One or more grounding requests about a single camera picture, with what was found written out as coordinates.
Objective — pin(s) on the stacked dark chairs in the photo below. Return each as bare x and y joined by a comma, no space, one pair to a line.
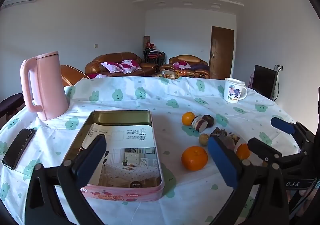
155,56

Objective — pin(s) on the red blanket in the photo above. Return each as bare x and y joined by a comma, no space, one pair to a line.
95,75

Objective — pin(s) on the dark padded chair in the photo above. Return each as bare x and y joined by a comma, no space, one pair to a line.
10,103

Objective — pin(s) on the small orange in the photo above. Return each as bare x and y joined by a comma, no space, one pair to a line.
188,118

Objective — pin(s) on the black rectangular case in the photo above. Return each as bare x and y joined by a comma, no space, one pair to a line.
17,148

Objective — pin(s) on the cluttered coffee table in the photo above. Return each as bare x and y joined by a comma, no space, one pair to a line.
172,74

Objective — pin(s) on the purple blanket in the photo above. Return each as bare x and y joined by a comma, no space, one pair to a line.
200,67

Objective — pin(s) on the long brown leather sofa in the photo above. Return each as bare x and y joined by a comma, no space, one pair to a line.
147,66

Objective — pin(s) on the white tablecloth green cloud print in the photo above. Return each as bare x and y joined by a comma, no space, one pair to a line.
150,95

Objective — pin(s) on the black television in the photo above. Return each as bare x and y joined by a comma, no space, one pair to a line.
263,81

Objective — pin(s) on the white cartoon print mug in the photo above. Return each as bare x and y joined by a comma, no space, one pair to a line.
232,92

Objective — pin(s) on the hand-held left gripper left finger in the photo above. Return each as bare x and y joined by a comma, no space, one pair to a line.
92,162

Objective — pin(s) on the medium orange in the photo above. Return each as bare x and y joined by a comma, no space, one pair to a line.
243,152

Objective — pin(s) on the person's right hand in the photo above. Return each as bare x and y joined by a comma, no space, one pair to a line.
306,198

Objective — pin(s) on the pink metal tin box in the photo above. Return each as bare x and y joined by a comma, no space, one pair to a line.
120,193

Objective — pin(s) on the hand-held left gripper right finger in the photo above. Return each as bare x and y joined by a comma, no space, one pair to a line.
222,162

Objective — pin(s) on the pink floral pillow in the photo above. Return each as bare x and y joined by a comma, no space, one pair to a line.
130,65
110,67
181,65

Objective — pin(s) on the printed paper leaflet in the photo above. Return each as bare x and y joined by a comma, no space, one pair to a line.
130,155

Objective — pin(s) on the short brown leather sofa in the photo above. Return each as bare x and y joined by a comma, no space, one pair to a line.
186,58

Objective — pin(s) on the pink electric kettle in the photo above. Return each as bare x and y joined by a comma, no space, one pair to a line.
50,85

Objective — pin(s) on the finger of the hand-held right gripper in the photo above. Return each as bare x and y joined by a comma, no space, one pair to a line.
282,125
262,151

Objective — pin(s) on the dark sugarcane chunk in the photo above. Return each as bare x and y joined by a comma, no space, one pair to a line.
235,138

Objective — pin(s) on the large orange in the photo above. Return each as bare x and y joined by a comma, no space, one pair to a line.
194,158

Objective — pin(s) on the brown wooden door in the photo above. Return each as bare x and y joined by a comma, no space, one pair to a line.
221,52

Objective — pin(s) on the whole dark mangosteen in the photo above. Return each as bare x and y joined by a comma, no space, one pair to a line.
209,120

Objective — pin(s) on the small yellow-brown passion fruit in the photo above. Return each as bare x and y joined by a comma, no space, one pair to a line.
203,139

